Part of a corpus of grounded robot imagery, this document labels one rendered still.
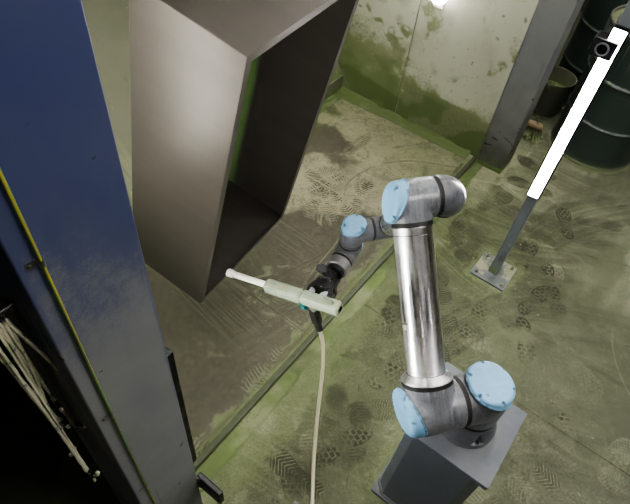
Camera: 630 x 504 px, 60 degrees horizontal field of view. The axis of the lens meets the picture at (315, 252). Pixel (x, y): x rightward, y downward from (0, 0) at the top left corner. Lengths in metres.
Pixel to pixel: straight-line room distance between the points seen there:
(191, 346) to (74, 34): 2.11
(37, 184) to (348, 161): 2.95
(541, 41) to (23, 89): 2.99
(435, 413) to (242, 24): 1.14
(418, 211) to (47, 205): 1.01
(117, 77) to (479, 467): 2.39
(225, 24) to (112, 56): 1.69
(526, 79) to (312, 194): 1.38
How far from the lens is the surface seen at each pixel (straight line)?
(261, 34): 1.41
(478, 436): 1.86
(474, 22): 3.49
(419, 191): 1.50
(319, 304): 1.92
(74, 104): 0.70
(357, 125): 3.86
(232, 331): 2.68
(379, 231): 2.07
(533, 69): 3.45
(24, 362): 1.00
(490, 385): 1.69
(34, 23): 0.64
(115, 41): 3.08
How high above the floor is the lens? 2.31
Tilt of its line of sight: 49 degrees down
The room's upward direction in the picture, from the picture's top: 7 degrees clockwise
